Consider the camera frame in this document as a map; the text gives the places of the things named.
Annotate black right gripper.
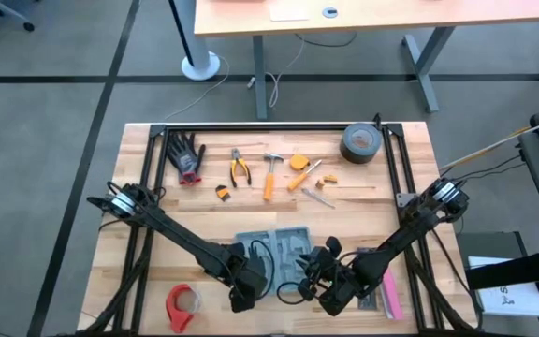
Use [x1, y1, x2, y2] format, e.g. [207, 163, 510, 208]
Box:
[296, 248, 362, 294]

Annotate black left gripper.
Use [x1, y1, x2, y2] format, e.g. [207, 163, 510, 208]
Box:
[225, 251, 270, 295]

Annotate grey plastic tool case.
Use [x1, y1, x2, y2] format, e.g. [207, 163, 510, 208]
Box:
[233, 226, 316, 297]

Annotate slim silver metal tool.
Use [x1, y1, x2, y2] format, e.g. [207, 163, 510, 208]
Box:
[300, 187, 337, 210]

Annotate hammer with orange handle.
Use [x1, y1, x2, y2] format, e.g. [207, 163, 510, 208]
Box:
[261, 152, 285, 203]

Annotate screwdriver with orange handle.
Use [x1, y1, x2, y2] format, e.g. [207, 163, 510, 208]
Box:
[286, 158, 324, 193]

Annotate pliers with yellow handles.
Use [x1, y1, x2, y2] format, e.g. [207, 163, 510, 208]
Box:
[228, 147, 254, 189]

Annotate grey flat insert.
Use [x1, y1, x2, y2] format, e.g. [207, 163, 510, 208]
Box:
[357, 246, 384, 311]

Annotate pink flat pad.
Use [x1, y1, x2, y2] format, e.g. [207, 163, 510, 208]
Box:
[380, 267, 405, 322]

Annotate red tape dispenser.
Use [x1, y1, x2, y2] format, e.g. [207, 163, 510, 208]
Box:
[165, 282, 202, 335]

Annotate black box on table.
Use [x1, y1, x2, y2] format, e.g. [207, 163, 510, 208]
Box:
[338, 122, 384, 165]

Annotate white paper sheet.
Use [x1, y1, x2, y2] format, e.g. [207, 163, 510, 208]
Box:
[467, 255, 539, 319]

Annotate yellow rod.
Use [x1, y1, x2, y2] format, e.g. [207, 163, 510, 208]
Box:
[439, 109, 539, 171]

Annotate grey pole with round base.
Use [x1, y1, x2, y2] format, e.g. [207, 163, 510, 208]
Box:
[168, 0, 222, 82]

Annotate wooden desk with grey legs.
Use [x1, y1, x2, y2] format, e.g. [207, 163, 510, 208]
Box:
[193, 0, 539, 122]

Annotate office chair base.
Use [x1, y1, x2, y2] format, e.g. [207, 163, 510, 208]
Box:
[0, 0, 36, 49]

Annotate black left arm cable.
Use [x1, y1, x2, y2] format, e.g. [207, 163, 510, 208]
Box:
[249, 239, 276, 301]

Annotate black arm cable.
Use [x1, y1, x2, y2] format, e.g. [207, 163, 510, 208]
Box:
[276, 279, 318, 306]
[249, 239, 276, 301]

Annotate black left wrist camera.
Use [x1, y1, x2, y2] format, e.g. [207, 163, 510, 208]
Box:
[228, 284, 258, 315]

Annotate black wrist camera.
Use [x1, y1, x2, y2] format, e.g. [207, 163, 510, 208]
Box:
[228, 284, 258, 315]
[317, 289, 359, 318]

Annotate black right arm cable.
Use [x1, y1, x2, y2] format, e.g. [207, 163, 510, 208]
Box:
[276, 279, 318, 306]

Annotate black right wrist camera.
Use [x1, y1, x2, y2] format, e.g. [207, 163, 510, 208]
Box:
[317, 289, 359, 318]

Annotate black aluminium table frame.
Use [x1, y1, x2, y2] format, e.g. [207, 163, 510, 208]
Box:
[109, 121, 482, 337]

